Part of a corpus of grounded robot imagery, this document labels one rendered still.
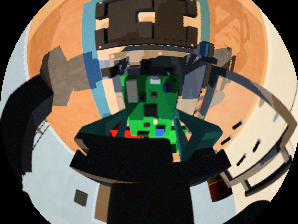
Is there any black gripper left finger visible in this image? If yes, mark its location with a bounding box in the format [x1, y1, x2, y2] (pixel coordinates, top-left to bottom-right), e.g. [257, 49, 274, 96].
[78, 108, 128, 137]

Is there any green circuit board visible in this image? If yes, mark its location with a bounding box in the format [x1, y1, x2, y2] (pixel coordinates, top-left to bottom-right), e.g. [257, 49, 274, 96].
[120, 75, 180, 137]

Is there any green bin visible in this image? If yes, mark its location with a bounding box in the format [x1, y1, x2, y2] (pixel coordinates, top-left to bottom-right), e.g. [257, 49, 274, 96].
[145, 126, 187, 154]

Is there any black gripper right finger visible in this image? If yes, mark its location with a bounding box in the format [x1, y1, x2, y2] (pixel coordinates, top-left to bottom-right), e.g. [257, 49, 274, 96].
[173, 108, 223, 161]

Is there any red open box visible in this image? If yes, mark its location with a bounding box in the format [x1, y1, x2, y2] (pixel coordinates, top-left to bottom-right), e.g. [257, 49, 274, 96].
[109, 121, 137, 137]

